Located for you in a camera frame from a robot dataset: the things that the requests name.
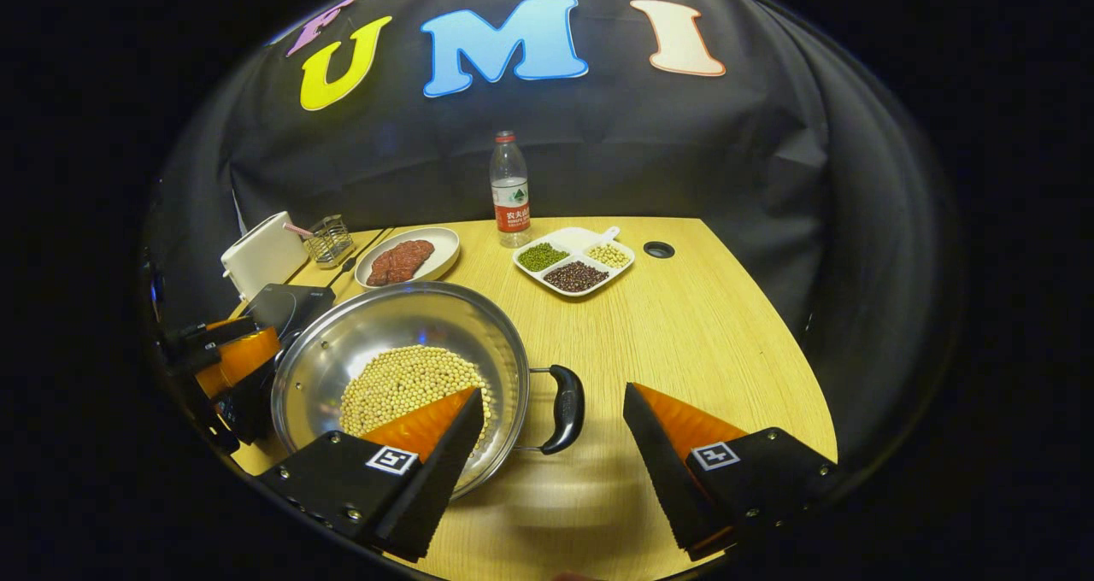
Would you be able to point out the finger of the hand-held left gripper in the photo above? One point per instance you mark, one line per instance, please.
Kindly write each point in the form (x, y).
(239, 355)
(205, 333)

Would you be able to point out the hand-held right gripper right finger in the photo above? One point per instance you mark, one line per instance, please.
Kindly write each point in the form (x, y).
(662, 470)

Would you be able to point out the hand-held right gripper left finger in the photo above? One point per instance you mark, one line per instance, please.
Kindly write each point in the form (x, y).
(427, 478)

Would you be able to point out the black induction cooktop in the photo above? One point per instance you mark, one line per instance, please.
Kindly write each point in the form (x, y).
(286, 308)

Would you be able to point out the white toaster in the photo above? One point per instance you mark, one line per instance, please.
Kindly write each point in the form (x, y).
(261, 256)

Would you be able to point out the pile of yellow soybeans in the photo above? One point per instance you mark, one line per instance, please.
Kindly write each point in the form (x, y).
(402, 384)

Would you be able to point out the pink stick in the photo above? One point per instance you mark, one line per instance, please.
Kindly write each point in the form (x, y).
(297, 230)

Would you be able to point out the red meat slice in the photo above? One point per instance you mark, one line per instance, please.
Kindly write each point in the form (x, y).
(385, 271)
(414, 254)

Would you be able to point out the white divided dish with beans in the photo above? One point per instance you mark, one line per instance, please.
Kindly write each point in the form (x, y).
(574, 261)

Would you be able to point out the round white plate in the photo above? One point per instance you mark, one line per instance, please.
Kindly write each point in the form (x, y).
(444, 243)

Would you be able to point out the clear water bottle red label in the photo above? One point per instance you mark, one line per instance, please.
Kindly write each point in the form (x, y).
(510, 196)

